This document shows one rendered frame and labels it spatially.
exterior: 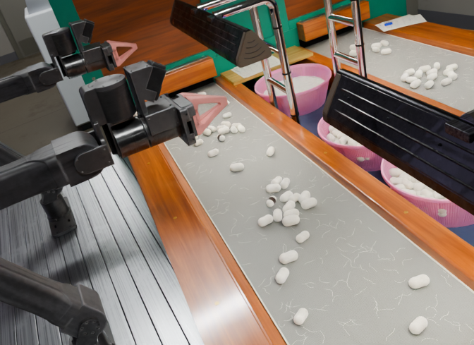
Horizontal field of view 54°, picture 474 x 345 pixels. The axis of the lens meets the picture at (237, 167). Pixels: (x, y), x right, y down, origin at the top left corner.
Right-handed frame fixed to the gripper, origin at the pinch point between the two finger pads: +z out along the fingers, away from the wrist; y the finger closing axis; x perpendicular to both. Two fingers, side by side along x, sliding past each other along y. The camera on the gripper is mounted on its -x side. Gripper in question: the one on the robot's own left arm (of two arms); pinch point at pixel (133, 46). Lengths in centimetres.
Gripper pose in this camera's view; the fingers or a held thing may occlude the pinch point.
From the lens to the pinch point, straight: 137.3
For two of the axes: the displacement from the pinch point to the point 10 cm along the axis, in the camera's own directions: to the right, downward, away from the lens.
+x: 2.0, 8.5, 4.9
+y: -4.4, -3.7, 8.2
